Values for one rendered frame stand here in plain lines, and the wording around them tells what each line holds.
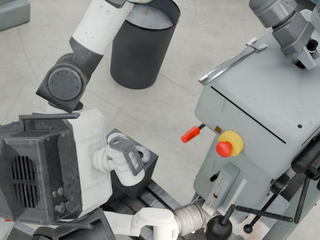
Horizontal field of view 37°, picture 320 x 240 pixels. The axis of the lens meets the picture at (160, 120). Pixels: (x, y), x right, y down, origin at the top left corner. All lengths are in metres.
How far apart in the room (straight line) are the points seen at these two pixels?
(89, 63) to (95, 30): 0.08
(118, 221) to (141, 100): 2.18
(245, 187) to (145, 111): 2.25
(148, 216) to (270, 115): 0.62
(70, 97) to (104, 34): 0.17
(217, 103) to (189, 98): 2.67
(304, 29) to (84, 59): 0.52
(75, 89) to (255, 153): 0.44
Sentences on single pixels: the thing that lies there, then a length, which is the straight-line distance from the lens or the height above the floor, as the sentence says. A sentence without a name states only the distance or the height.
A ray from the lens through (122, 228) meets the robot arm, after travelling 1.54.
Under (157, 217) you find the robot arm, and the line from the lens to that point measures 1.50.
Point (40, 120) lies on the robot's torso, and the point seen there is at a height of 1.66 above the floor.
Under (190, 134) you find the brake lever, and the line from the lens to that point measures 1.17.
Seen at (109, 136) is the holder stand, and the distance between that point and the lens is 1.90.
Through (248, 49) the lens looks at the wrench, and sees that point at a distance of 1.16.
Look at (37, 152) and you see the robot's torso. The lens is 1.06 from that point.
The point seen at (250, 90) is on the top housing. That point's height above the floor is 1.89.
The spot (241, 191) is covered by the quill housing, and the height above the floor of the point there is 1.48.
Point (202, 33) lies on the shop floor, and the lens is 4.46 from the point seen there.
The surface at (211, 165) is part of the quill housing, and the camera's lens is 1.42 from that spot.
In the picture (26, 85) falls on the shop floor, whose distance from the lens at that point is 3.63.
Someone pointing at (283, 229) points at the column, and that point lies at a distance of 2.14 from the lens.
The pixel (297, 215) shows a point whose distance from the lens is 1.30.
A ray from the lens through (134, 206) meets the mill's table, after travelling 1.97.
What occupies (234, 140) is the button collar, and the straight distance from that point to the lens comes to 1.09.
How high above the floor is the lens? 2.56
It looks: 46 degrees down
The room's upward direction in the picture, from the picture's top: 18 degrees clockwise
